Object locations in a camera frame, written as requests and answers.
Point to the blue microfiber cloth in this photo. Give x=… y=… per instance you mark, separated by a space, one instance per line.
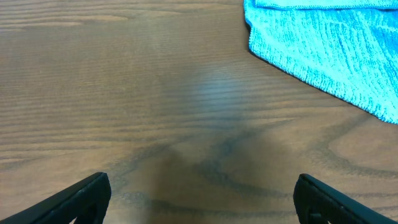
x=345 y=48

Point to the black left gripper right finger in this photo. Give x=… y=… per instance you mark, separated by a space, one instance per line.
x=318 y=203

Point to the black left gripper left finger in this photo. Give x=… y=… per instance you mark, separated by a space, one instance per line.
x=84 y=202

